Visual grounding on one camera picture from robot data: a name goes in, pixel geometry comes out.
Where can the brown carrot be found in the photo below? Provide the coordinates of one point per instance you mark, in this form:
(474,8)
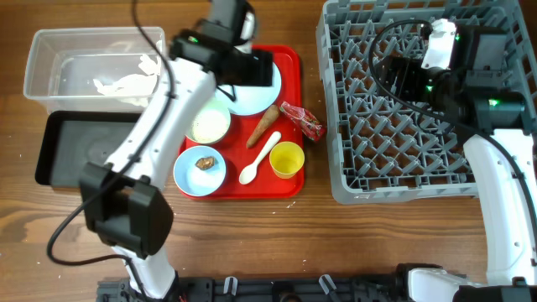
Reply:
(269,117)

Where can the white napkin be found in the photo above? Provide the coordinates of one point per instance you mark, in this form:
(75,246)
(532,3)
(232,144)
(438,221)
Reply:
(128,77)

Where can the light green bowl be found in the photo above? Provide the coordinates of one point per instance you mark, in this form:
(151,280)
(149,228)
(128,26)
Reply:
(211,124)

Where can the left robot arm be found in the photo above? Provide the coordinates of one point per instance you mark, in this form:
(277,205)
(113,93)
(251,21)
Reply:
(122,199)

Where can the white plastic spoon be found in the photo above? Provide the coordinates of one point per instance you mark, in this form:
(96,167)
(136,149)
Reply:
(249,173)

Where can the clear plastic waste bin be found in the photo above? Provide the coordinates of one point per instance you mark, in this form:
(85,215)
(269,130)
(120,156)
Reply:
(59,65)

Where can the black rectangular tray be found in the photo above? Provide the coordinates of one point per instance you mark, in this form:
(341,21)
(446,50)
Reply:
(72,139)

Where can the grey dishwasher rack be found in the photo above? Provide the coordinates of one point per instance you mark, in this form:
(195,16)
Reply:
(380,151)

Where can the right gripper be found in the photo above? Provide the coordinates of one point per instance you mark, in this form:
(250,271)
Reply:
(408,69)

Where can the red snack wrapper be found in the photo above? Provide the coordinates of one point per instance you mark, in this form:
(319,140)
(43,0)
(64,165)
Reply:
(309,125)

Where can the small light blue plate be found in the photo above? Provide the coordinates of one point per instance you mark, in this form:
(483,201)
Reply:
(197,182)

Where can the brown food scrap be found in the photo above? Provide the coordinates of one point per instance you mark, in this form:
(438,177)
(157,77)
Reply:
(205,163)

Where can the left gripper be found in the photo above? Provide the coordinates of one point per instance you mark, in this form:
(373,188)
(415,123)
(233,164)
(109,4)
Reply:
(249,66)

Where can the large light blue plate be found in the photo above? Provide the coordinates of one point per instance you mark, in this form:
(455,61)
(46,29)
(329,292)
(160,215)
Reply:
(250,100)

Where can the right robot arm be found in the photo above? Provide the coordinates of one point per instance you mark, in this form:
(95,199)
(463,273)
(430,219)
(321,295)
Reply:
(460,80)

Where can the yellow plastic cup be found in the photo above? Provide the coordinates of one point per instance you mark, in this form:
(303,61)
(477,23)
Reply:
(286,159)

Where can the red serving tray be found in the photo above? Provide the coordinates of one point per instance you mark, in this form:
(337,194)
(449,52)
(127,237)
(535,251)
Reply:
(266,185)

